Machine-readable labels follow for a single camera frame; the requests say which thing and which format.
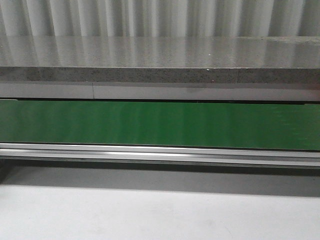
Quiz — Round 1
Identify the white pleated curtain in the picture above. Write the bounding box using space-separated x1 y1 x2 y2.
0 0 320 37

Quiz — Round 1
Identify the green conveyor belt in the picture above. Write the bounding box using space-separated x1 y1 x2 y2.
0 100 320 151

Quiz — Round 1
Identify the grey granite counter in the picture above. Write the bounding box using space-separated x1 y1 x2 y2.
0 36 320 84

